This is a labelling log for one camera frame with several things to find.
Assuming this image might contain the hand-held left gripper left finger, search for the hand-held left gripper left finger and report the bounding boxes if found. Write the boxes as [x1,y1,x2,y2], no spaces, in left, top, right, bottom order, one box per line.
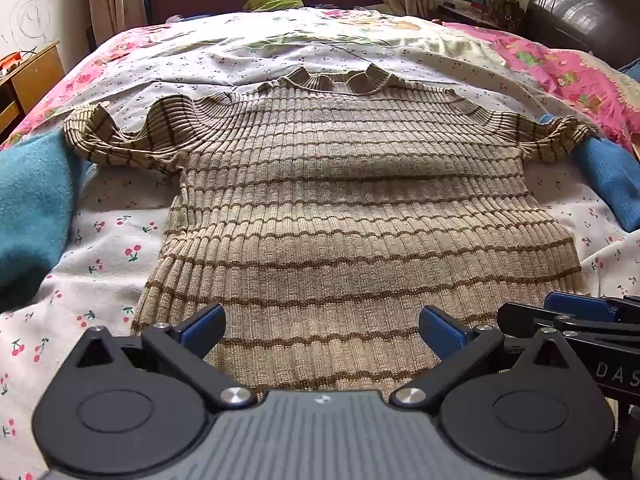
[74,303,259,408]

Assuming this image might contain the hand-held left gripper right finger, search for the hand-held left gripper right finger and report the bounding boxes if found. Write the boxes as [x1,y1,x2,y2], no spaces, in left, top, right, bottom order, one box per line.
[389,305,577,408]

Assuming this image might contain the pale floral printed cloth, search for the pale floral printed cloth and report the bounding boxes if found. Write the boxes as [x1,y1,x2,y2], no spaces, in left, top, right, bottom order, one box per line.
[165,6,506,88]

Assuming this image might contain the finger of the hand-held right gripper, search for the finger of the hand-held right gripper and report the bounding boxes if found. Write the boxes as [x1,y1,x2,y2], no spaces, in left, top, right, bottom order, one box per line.
[544,291,640,323]
[497,302,593,342]

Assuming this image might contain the blue cloth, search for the blue cloth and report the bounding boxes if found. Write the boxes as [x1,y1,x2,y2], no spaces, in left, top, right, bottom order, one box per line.
[572,137,640,233]

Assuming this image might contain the pile of books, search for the pile of books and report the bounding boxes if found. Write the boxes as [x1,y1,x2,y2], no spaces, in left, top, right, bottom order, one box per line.
[432,0,490,22]

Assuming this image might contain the beige striped ribbed knit sweater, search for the beige striped ribbed knit sweater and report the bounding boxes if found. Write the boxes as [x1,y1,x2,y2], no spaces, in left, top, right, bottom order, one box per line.
[64,63,601,402]

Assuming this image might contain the wooden desk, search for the wooden desk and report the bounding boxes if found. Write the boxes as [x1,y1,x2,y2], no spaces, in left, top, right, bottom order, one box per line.
[0,41,67,135]

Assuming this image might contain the pink floral quilt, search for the pink floral quilt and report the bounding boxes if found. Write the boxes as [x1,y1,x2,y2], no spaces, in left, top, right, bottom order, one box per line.
[0,20,640,153]

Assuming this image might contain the white cherry print bed sheet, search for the white cherry print bed sheet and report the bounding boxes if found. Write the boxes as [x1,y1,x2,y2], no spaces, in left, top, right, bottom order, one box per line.
[0,20,640,480]

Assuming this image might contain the brown patterned bag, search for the brown patterned bag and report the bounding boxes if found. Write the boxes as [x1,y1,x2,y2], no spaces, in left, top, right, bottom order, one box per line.
[487,0,527,32]

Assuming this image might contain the teal fuzzy blanket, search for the teal fuzzy blanket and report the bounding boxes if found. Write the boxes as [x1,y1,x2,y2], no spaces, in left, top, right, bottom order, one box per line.
[0,127,96,308]

